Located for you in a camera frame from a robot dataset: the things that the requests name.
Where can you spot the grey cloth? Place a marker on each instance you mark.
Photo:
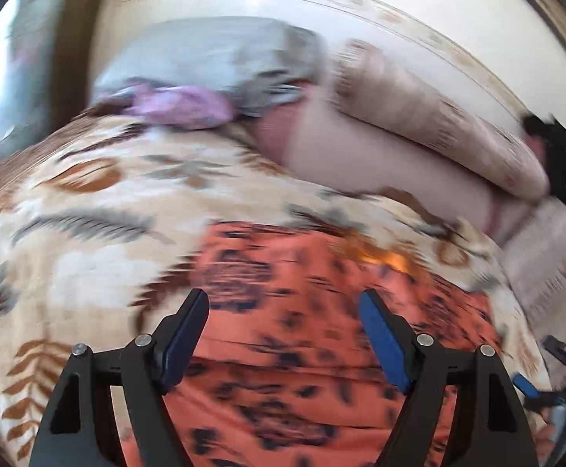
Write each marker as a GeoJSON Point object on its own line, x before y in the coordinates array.
{"type": "Point", "coordinates": [205, 53]}

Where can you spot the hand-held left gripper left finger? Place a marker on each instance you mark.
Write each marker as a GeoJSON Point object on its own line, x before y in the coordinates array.
{"type": "Point", "coordinates": [182, 350]}

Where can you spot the white bed headboard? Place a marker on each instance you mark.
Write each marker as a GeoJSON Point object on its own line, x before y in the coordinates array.
{"type": "Point", "coordinates": [312, 5]}

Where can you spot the leaf print fleece blanket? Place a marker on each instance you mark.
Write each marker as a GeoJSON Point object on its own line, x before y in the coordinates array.
{"type": "Point", "coordinates": [93, 214]}

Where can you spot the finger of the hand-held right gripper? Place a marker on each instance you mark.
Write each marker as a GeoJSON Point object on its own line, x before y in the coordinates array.
{"type": "Point", "coordinates": [526, 386]}

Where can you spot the striped beige cloth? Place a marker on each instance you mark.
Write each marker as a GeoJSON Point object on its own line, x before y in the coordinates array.
{"type": "Point", "coordinates": [550, 262]}

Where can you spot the striped beige bolster pillow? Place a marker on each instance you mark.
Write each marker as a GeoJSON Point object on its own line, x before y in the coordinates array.
{"type": "Point", "coordinates": [434, 107]}

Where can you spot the purple cloth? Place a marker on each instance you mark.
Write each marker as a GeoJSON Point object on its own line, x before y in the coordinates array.
{"type": "Point", "coordinates": [181, 107]}

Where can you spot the pink bed sheet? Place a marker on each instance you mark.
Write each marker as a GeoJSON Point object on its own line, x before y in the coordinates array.
{"type": "Point", "coordinates": [361, 155]}

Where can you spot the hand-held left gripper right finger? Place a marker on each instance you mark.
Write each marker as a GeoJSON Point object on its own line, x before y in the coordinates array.
{"type": "Point", "coordinates": [383, 345]}

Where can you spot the orange floral garment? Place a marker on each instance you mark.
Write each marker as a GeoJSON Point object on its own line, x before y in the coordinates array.
{"type": "Point", "coordinates": [288, 301]}

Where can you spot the window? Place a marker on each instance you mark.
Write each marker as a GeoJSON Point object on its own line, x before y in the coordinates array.
{"type": "Point", "coordinates": [15, 68]}

